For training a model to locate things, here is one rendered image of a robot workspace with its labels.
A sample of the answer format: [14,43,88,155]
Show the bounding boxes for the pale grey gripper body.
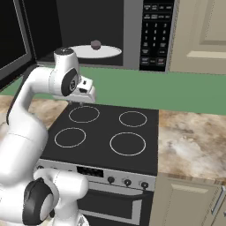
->
[52,85,97,104]

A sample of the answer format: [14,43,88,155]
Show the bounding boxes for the white microwave turntable plate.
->
[67,44,123,60]

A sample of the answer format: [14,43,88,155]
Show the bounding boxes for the black microwave door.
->
[0,0,38,92]

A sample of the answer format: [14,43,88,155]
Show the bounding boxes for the steel microwave oven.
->
[21,0,179,73]

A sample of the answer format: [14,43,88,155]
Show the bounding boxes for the black oven door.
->
[75,188,154,226]

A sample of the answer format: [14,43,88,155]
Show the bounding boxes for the black hob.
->
[39,101,160,177]

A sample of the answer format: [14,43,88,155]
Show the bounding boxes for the small brown round food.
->
[90,40,102,51]

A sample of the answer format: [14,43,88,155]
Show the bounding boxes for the steel oven door handle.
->
[87,181,149,198]

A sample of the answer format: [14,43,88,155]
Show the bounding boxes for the beige wall cupboard door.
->
[169,0,226,75]

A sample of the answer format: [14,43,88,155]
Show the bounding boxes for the steel cupboard door handle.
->
[210,185,226,216]

